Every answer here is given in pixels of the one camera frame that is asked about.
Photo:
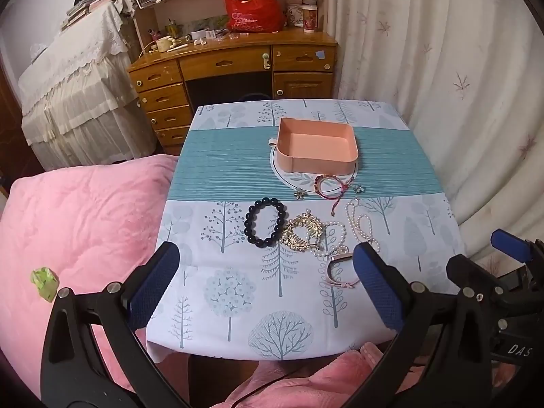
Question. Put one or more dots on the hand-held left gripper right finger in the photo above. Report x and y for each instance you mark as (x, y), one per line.
(378, 284)

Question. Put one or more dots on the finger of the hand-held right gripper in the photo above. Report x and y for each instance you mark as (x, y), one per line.
(465, 270)
(512, 244)

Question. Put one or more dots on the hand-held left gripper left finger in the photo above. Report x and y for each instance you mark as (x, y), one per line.
(153, 284)

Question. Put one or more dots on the pink smart watch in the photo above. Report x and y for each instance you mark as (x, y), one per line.
(329, 270)

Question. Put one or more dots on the small pearl strand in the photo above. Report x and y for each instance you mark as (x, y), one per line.
(348, 214)

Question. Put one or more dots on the gold leaf hair ornament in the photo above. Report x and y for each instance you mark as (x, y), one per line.
(306, 225)

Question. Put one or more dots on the pink jewelry tray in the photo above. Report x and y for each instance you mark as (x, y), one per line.
(314, 140)

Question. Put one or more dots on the pink blanket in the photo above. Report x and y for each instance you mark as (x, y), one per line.
(85, 221)

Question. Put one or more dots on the flower earring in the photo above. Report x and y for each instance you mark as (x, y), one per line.
(299, 194)
(360, 188)

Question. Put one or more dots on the pink fleece cloth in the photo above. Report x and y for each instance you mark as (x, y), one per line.
(340, 378)

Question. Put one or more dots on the green crumpled wrapper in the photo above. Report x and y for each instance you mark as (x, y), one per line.
(44, 282)

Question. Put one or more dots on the tree print tablecloth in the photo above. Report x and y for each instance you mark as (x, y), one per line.
(221, 165)

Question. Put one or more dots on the white floral curtain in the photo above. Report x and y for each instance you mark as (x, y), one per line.
(425, 72)

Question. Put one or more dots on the beige mug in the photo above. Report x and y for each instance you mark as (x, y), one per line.
(163, 45)

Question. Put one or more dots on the wooden desk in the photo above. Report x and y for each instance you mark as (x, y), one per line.
(238, 59)

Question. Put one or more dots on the green drawer hook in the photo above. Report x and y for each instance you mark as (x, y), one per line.
(266, 60)

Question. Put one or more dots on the red and white cup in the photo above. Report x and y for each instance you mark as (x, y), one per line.
(310, 19)

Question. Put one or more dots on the stack of books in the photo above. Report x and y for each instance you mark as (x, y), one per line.
(85, 10)

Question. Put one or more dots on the floral storage container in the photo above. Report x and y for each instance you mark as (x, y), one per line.
(295, 12)

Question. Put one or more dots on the red plastic bag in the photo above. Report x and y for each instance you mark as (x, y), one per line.
(253, 8)

